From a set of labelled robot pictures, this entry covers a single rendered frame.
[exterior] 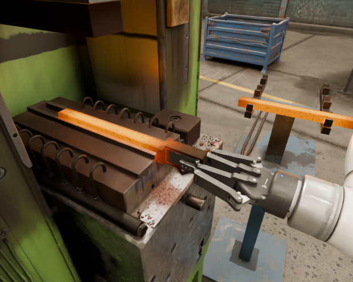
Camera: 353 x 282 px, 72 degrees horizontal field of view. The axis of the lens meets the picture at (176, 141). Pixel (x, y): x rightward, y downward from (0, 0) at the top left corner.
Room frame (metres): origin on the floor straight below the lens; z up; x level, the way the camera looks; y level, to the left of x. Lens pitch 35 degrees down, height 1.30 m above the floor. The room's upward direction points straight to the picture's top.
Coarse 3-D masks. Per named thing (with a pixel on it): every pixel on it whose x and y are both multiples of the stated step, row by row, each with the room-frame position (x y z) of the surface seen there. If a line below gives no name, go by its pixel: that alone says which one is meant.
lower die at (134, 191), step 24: (24, 120) 0.54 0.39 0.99; (48, 120) 0.54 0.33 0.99; (120, 120) 0.53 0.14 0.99; (24, 144) 0.45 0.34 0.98; (72, 144) 0.43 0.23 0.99; (96, 144) 0.43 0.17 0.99; (120, 144) 0.42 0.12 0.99; (96, 168) 0.36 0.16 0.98; (120, 168) 0.36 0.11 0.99; (144, 168) 0.35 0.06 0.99; (168, 168) 0.42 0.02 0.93; (120, 192) 0.30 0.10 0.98; (144, 192) 0.34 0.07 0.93
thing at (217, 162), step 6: (210, 156) 0.37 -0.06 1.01; (216, 156) 0.37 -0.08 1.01; (210, 162) 0.37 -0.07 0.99; (216, 162) 0.35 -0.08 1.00; (222, 162) 0.35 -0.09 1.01; (228, 162) 0.35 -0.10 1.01; (222, 168) 0.35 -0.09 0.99; (228, 168) 0.34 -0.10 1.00; (234, 168) 0.33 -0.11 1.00; (240, 168) 0.33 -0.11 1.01; (246, 168) 0.33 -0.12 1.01; (252, 168) 0.33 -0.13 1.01; (252, 174) 0.32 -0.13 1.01; (258, 174) 0.31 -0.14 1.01
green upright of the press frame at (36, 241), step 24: (0, 120) 0.30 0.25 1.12; (0, 144) 0.29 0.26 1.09; (0, 168) 0.28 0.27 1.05; (24, 168) 0.30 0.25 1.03; (0, 192) 0.27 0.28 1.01; (24, 192) 0.29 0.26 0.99; (0, 216) 0.25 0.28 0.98; (24, 216) 0.28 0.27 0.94; (48, 216) 0.31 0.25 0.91; (24, 240) 0.26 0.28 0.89; (48, 240) 0.29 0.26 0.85; (24, 264) 0.24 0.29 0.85; (48, 264) 0.28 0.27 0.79; (72, 264) 0.31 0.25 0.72
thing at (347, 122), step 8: (240, 104) 0.68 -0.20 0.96; (256, 104) 0.66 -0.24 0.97; (264, 104) 0.65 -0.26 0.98; (272, 104) 0.65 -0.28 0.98; (280, 104) 0.65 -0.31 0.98; (272, 112) 0.64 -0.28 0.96; (280, 112) 0.63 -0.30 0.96; (288, 112) 0.62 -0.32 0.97; (296, 112) 0.61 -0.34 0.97; (304, 112) 0.60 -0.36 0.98; (312, 112) 0.60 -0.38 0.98; (320, 112) 0.60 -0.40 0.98; (328, 112) 0.60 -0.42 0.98; (312, 120) 0.59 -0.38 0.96; (320, 120) 0.58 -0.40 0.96; (336, 120) 0.57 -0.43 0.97; (344, 120) 0.56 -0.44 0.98; (352, 120) 0.56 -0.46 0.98; (352, 128) 0.55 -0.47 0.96
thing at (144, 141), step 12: (72, 120) 0.52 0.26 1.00; (84, 120) 0.50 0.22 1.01; (96, 120) 0.50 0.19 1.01; (108, 132) 0.46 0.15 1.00; (120, 132) 0.45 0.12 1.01; (132, 132) 0.45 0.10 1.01; (144, 144) 0.41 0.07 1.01; (156, 144) 0.40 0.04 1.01; (168, 144) 0.39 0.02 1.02; (180, 144) 0.39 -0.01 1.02; (192, 156) 0.35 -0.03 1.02; (204, 156) 0.35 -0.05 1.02; (180, 168) 0.37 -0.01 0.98
